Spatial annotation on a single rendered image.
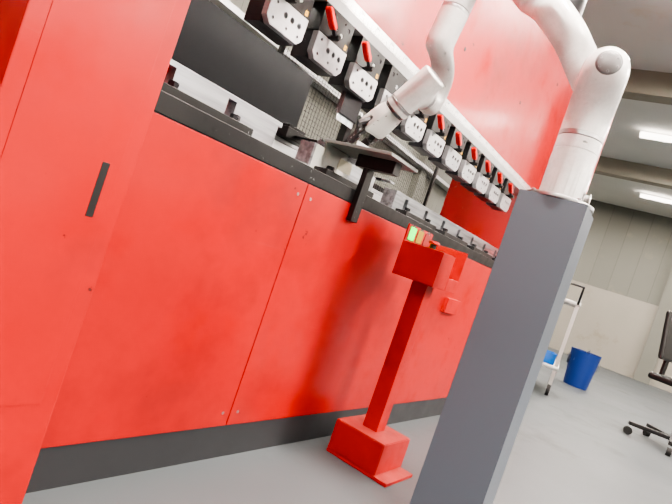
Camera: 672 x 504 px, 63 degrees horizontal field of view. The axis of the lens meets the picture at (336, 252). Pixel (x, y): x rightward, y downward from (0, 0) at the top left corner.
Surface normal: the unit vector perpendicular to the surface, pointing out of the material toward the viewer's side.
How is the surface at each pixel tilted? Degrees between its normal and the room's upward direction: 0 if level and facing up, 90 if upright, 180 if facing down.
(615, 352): 90
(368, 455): 90
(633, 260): 90
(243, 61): 90
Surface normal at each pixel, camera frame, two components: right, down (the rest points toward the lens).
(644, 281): -0.48, -0.14
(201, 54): 0.77, 0.28
